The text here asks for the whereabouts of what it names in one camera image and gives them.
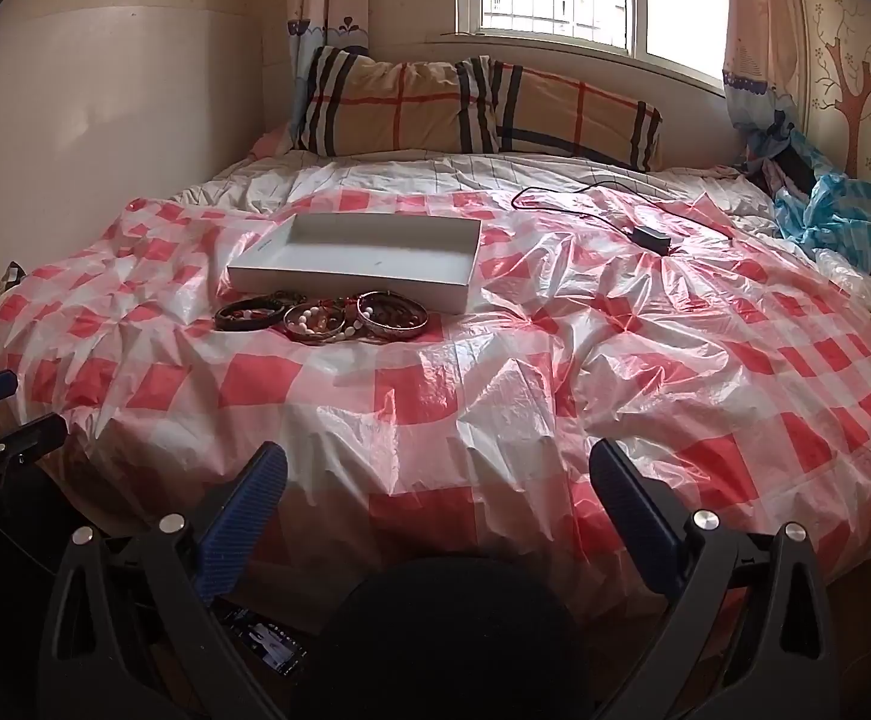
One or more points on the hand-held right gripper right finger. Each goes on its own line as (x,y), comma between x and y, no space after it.
(641,510)

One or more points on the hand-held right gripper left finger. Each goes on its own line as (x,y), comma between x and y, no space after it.
(244,510)

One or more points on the wide silver bangle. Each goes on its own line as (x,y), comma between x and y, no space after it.
(375,326)

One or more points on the white cardboard box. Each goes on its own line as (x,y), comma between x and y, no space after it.
(383,244)

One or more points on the smartphone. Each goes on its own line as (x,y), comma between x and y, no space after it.
(270,645)

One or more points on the red checked plastic sheet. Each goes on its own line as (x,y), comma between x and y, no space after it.
(480,390)

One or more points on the white board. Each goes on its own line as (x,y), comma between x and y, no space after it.
(105,127)

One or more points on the blue checked cloth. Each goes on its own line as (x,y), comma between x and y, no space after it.
(833,202)

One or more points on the pink pillow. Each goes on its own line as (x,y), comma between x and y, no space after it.
(270,142)

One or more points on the dark garment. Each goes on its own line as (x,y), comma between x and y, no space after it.
(792,165)

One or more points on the white duvet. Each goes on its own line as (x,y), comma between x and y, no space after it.
(420,172)

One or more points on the plaid pillow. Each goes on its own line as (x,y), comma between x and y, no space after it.
(390,97)
(578,116)

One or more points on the patterned curtain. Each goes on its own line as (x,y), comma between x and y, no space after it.
(765,30)
(315,0)

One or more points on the brown tree wall sticker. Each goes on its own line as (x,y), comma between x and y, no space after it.
(852,90)

